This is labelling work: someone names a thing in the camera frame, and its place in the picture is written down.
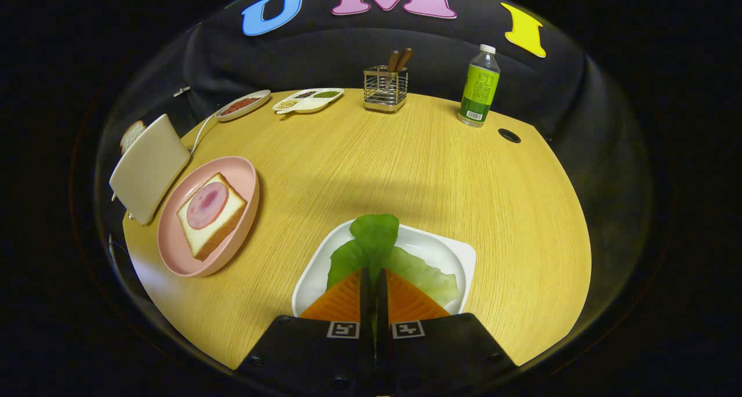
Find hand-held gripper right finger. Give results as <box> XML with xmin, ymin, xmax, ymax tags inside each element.
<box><xmin>377</xmin><ymin>268</ymin><xmax>517</xmax><ymax>386</ymax></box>

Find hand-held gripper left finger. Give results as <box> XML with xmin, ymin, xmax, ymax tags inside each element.
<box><xmin>238</xmin><ymin>268</ymin><xmax>374</xmax><ymax>386</ymax></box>

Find green lettuce leaf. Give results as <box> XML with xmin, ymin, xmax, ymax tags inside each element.
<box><xmin>326</xmin><ymin>213</ymin><xmax>460</xmax><ymax>308</ymax></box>

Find toasted bread slice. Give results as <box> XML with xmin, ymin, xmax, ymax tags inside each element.
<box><xmin>120</xmin><ymin>120</ymin><xmax>147</xmax><ymax>155</ymax></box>

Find white square plate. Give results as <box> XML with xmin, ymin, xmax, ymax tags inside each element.
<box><xmin>291</xmin><ymin>218</ymin><xmax>477</xmax><ymax>318</ymax></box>

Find white bread slice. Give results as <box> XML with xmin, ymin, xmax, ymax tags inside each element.
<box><xmin>176</xmin><ymin>172</ymin><xmax>248</xmax><ymax>262</ymax></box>

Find pink ham slice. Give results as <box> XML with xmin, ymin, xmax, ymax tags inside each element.
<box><xmin>186</xmin><ymin>181</ymin><xmax>230</xmax><ymax>231</ymax></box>

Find pink plate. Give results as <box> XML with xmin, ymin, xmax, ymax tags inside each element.
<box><xmin>157</xmin><ymin>156</ymin><xmax>260</xmax><ymax>278</ymax></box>

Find white divided bean dish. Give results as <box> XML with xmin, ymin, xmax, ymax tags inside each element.
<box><xmin>272</xmin><ymin>88</ymin><xmax>344</xmax><ymax>115</ymax></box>

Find round white plate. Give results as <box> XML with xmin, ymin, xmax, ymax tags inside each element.
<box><xmin>214</xmin><ymin>90</ymin><xmax>271</xmax><ymax>122</ymax></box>

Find green label plastic bottle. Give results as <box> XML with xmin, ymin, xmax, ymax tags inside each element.
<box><xmin>457</xmin><ymin>44</ymin><xmax>501</xmax><ymax>128</ymax></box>

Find brown meat pieces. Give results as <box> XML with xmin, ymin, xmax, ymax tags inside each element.
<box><xmin>220</xmin><ymin>97</ymin><xmax>261</xmax><ymax>116</ymax></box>

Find black backdrop cloth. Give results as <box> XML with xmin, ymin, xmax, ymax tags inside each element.
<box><xmin>99</xmin><ymin>0</ymin><xmax>650</xmax><ymax>224</ymax></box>

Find white toaster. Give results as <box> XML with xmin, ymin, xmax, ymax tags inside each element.
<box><xmin>109</xmin><ymin>114</ymin><xmax>191</xmax><ymax>225</ymax></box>

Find metal wire utensil holder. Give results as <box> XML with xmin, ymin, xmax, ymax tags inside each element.
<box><xmin>363</xmin><ymin>65</ymin><xmax>409</xmax><ymax>114</ymax></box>

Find white toaster cable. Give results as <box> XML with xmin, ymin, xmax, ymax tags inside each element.
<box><xmin>190</xmin><ymin>114</ymin><xmax>220</xmax><ymax>154</ymax></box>

